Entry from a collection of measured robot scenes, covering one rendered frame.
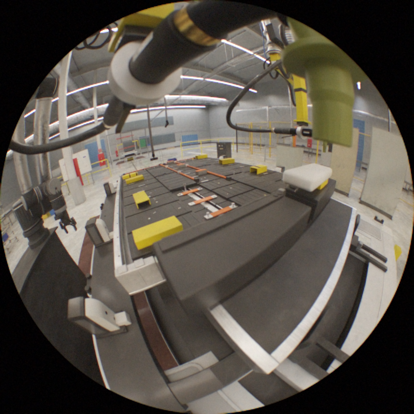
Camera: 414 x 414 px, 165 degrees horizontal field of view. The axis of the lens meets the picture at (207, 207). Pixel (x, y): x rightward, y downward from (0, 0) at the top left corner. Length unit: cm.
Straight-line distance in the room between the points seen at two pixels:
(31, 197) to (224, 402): 128
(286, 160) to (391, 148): 347
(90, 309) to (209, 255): 33
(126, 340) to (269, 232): 48
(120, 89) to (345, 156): 466
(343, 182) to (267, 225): 447
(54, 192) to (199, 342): 105
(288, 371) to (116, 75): 63
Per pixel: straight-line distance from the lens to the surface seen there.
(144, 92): 17
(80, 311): 43
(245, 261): 25
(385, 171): 467
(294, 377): 50
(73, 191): 563
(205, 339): 53
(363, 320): 68
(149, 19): 20
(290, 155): 493
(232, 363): 41
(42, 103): 126
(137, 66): 16
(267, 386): 55
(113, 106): 27
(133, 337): 48
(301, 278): 40
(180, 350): 94
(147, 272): 45
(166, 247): 28
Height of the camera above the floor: 129
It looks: 28 degrees down
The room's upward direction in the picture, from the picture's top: 5 degrees counter-clockwise
